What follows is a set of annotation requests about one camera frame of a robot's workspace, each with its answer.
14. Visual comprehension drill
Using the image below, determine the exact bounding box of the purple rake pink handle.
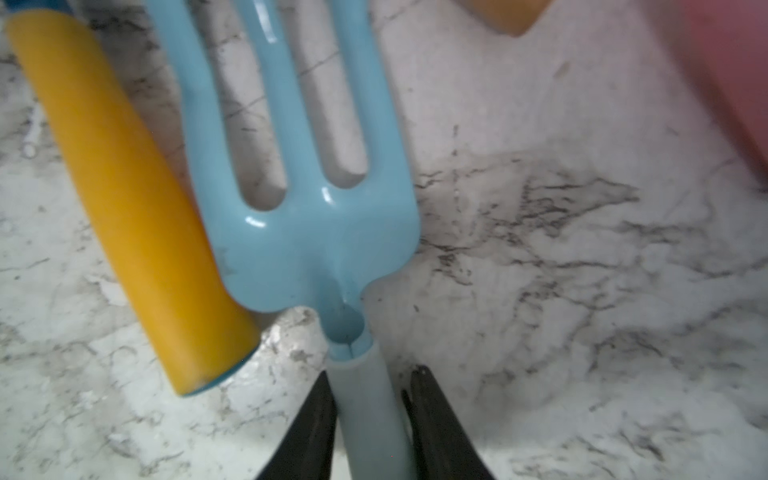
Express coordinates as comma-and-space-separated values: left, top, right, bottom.
636, 1, 767, 185

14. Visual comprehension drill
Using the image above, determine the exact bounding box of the blue rake yellow handle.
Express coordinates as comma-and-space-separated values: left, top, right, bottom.
4, 1, 260, 396

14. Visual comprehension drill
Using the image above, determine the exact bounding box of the light blue fork white handle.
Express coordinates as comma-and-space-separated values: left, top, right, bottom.
146, 1, 420, 479

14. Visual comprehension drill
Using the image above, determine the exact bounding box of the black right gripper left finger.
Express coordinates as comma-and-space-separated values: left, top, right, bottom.
257, 371, 337, 480

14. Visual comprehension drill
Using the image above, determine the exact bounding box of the wooden handle green rake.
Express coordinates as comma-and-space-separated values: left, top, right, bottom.
458, 0, 552, 37

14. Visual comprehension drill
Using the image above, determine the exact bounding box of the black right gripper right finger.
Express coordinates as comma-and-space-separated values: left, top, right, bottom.
401, 365, 494, 480

